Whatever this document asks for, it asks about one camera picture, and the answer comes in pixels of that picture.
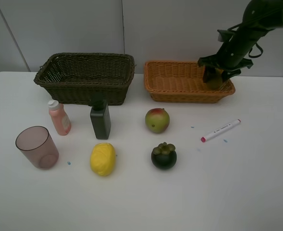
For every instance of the white marker pink cap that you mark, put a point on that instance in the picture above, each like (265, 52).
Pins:
(220, 130)

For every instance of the orange wicker basket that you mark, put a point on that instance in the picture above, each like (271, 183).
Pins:
(181, 82)

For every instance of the dark purple mangosteen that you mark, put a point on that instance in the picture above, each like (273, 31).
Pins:
(164, 156)

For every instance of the black bottle green label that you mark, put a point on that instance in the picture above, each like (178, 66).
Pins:
(100, 116)

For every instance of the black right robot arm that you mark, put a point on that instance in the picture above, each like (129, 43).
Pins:
(260, 17)

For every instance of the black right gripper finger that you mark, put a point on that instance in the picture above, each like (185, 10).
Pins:
(226, 75)
(209, 74)

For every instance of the green red mango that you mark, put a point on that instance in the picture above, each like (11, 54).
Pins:
(157, 120)

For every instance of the translucent pink plastic cup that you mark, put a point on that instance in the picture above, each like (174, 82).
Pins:
(38, 147)

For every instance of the yellow lemon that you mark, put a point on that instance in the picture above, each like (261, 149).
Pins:
(102, 159)

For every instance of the pink bottle white cap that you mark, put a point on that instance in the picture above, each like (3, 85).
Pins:
(59, 117)

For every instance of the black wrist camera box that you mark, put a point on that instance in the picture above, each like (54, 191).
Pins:
(225, 35)

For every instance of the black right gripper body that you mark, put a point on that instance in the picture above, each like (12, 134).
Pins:
(231, 55)

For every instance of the brown kiwi fruit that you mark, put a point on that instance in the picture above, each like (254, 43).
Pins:
(217, 82)

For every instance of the dark brown wicker basket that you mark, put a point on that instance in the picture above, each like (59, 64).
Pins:
(71, 78)

